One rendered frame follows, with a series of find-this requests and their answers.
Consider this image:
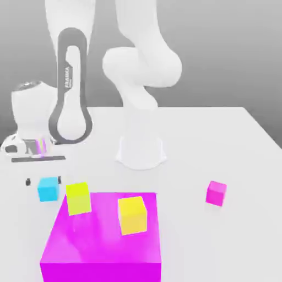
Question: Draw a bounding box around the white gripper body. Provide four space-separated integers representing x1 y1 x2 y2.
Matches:
9 153 67 171

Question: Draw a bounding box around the small cyan cube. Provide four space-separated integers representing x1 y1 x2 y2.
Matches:
37 177 61 203

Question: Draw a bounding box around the small yellow-green cube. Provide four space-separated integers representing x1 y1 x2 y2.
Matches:
66 181 93 216

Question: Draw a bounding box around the small yellow cube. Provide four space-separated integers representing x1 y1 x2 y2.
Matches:
117 196 148 236

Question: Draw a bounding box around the small magenta cube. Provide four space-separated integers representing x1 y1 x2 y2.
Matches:
205 180 228 207

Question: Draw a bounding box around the large magenta box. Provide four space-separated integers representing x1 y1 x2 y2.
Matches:
39 192 162 282

